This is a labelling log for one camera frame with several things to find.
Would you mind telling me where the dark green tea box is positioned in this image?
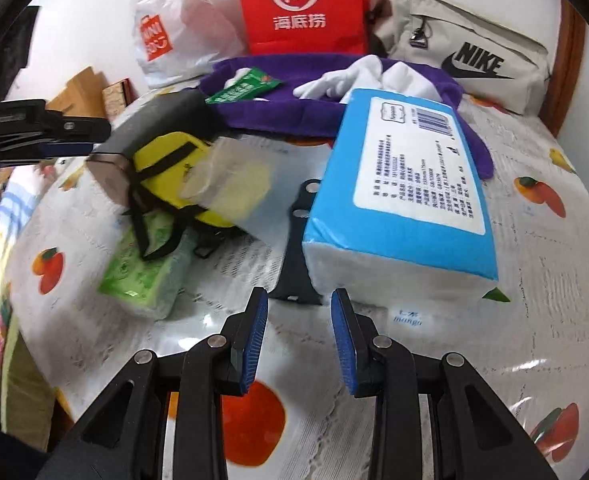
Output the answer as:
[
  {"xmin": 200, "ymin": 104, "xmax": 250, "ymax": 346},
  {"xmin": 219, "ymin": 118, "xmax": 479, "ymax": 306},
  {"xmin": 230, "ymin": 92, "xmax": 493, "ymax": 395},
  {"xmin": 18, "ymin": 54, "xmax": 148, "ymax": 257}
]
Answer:
[{"xmin": 86, "ymin": 88, "xmax": 225, "ymax": 206}]

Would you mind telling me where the green tissue packet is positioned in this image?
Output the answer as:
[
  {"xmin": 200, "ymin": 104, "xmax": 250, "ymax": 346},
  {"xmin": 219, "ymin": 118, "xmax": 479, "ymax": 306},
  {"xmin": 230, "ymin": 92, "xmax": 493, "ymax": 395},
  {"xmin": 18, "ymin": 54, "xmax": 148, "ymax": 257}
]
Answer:
[{"xmin": 98, "ymin": 226, "xmax": 198, "ymax": 321}]

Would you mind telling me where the yellow black pouch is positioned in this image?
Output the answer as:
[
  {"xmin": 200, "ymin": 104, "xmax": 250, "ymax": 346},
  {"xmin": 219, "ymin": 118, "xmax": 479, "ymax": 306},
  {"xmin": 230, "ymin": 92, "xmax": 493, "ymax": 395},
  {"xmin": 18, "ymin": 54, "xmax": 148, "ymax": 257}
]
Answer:
[{"xmin": 127, "ymin": 131, "xmax": 244, "ymax": 262}]

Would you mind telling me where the green snack packet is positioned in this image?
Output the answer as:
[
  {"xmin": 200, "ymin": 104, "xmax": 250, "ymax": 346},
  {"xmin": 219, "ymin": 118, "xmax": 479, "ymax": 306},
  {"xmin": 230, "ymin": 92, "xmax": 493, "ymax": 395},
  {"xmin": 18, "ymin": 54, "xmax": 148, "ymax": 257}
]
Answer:
[{"xmin": 206, "ymin": 67, "xmax": 281, "ymax": 104}]

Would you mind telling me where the white glove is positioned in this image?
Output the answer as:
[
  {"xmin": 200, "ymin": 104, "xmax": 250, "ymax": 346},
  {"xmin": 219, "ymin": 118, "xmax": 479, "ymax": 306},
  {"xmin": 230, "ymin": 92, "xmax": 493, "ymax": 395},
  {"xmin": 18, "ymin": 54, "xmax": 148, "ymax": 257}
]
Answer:
[{"xmin": 292, "ymin": 54, "xmax": 442, "ymax": 104}]

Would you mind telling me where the wooden headboard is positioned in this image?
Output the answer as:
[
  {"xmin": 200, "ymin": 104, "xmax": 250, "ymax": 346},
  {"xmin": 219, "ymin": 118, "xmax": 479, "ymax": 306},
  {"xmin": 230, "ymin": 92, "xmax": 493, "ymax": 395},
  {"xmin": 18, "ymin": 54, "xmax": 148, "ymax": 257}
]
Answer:
[{"xmin": 46, "ymin": 66, "xmax": 108, "ymax": 118}]

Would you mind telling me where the striped pillow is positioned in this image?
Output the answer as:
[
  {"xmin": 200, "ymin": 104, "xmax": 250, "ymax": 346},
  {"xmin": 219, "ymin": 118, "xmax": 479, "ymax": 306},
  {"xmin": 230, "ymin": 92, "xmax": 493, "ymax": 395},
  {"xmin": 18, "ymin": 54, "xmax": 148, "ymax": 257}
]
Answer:
[{"xmin": 0, "ymin": 169, "xmax": 43, "ymax": 281}]

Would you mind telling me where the brown book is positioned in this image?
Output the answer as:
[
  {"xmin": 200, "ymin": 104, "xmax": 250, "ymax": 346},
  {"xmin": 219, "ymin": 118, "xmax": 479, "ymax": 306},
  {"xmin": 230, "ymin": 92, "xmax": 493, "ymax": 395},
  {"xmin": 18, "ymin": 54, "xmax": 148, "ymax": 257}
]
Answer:
[{"xmin": 101, "ymin": 78, "xmax": 137, "ymax": 120}]

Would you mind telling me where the blue tissue pack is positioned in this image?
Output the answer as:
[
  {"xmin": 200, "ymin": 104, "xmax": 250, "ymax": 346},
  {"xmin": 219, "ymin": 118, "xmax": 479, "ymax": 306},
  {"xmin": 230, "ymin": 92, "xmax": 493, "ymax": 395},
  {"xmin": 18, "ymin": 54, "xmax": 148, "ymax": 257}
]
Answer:
[{"xmin": 303, "ymin": 89, "xmax": 498, "ymax": 312}]

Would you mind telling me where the white Miniso plastic bag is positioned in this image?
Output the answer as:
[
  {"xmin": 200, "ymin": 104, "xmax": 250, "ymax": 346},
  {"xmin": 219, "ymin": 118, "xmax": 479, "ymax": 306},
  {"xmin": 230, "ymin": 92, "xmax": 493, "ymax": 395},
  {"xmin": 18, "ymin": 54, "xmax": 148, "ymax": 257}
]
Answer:
[{"xmin": 130, "ymin": 0, "xmax": 244, "ymax": 89}]

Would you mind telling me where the fruit print tablecloth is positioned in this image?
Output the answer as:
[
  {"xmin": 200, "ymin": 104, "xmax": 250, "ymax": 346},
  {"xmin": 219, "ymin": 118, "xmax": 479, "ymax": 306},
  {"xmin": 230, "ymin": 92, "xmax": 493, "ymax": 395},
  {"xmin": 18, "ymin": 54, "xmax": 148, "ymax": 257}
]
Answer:
[{"xmin": 6, "ymin": 96, "xmax": 589, "ymax": 479}]

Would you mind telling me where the purple towel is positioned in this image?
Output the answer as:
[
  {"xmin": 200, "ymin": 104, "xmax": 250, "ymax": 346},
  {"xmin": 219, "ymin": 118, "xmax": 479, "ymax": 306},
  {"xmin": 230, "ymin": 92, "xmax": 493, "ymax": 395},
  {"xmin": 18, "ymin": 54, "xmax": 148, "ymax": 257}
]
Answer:
[{"xmin": 198, "ymin": 53, "xmax": 494, "ymax": 180}]

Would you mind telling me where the red Haidilao paper bag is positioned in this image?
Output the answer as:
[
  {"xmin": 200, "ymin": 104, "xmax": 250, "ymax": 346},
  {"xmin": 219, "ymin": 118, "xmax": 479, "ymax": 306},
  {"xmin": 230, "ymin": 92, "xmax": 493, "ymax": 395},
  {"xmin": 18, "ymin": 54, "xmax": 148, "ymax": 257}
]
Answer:
[{"xmin": 240, "ymin": 0, "xmax": 369, "ymax": 55}]

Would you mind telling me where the grey Nike bag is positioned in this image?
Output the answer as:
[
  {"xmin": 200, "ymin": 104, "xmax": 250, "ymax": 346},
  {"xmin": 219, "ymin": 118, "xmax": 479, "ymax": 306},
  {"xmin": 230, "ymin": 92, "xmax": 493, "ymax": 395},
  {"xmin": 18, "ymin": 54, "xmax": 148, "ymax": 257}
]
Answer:
[{"xmin": 373, "ymin": 0, "xmax": 551, "ymax": 115}]

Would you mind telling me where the short black watch strap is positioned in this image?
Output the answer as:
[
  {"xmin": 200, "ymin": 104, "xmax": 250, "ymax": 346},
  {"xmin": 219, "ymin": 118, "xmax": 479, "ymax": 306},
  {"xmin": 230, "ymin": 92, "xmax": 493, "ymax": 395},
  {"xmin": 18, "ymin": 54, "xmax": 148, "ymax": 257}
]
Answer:
[{"xmin": 267, "ymin": 178, "xmax": 325, "ymax": 307}]

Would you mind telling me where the wooden door frame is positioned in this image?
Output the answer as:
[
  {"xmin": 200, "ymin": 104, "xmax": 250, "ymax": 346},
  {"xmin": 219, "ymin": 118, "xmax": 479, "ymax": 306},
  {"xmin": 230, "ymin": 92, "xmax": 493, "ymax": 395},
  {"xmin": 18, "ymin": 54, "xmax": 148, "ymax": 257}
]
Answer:
[{"xmin": 539, "ymin": 0, "xmax": 587, "ymax": 138}]

